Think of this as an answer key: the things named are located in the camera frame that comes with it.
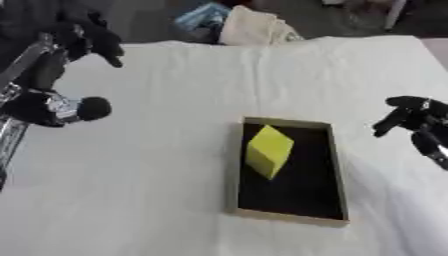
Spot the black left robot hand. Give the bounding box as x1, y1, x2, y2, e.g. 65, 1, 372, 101
0, 10, 126, 128

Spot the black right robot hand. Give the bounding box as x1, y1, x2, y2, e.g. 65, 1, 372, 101
371, 95, 448, 172

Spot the tan box with black inside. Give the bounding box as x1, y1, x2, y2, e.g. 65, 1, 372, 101
224, 115, 352, 229

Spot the white chair leg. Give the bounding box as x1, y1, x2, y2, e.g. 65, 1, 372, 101
381, 0, 410, 33

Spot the blue and white bag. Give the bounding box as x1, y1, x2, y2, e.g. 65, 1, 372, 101
171, 1, 233, 44

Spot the yellow block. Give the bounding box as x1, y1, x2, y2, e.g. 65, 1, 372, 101
243, 124, 296, 181

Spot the cream cloth bag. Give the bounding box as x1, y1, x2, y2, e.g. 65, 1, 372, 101
217, 4, 307, 47

